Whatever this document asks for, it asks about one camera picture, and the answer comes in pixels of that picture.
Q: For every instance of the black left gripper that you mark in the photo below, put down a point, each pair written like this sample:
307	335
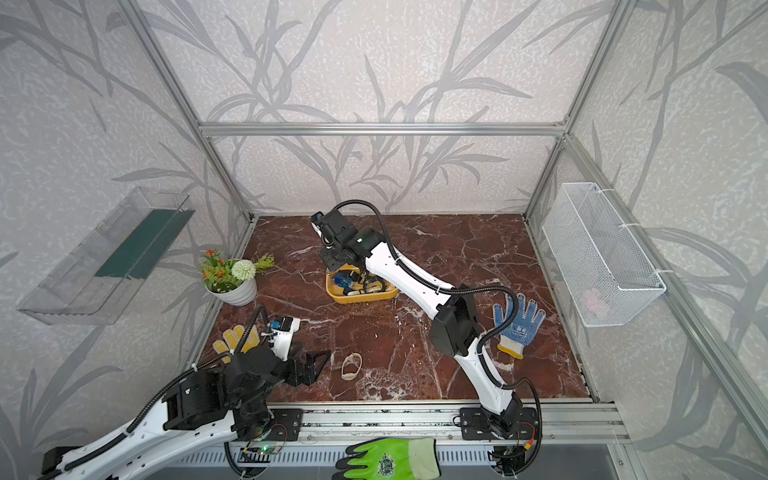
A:
309	376

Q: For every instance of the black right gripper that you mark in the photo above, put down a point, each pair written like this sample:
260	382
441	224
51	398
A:
328	263

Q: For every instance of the blue translucent watch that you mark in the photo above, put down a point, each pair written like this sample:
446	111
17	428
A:
348	281

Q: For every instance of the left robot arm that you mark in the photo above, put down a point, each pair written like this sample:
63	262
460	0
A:
221	400

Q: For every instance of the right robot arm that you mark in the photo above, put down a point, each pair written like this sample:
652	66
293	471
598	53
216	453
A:
455	330

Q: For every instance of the yellow plastic storage box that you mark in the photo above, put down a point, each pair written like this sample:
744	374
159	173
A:
375	288

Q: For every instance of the yellow work glove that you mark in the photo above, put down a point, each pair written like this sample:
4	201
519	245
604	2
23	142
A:
231	338

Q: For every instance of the potted artificial flower plant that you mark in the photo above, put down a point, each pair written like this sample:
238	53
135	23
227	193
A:
233	281

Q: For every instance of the green work glove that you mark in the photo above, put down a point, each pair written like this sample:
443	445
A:
390	458

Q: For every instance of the blue dotted work glove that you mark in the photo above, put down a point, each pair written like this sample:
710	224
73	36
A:
527	318

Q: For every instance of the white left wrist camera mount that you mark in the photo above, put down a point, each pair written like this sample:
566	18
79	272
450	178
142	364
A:
280	333

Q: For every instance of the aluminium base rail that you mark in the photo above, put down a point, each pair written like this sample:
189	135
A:
342	423

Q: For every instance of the horizontal aluminium frame bar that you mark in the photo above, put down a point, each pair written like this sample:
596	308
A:
252	129

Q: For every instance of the clear acrylic wall shelf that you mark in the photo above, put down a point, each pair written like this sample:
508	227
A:
95	283

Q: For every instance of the aluminium frame post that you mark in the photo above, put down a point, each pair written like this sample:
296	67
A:
139	24

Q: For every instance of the white wire mesh basket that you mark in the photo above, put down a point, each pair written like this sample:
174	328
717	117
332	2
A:
608	275

